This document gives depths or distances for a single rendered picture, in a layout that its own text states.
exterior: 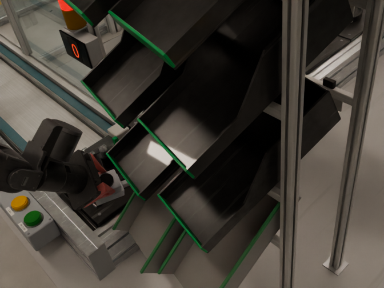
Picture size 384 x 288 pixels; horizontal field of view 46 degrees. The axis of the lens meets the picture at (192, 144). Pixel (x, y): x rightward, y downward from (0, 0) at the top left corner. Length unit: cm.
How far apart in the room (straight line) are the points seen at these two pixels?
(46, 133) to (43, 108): 75
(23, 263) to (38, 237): 10
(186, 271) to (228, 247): 11
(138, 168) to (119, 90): 16
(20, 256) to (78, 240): 22
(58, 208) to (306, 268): 59
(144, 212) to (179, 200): 23
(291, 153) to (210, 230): 18
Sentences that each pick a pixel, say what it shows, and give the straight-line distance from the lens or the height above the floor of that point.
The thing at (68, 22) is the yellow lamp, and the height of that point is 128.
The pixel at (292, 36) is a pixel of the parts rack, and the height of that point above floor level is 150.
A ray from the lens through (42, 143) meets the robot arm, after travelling 80.
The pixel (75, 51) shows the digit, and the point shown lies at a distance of 119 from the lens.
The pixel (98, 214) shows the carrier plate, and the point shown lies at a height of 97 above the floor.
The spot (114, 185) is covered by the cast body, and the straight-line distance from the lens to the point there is 96.
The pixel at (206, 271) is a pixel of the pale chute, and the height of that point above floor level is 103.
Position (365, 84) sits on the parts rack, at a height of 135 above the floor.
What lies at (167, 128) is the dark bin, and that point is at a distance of 62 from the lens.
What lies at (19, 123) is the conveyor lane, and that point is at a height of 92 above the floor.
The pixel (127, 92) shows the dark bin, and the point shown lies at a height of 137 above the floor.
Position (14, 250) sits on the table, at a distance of 124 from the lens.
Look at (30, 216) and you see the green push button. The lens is 113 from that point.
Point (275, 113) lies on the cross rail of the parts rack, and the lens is 58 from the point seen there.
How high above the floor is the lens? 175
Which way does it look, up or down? 42 degrees down
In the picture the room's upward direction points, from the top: 10 degrees counter-clockwise
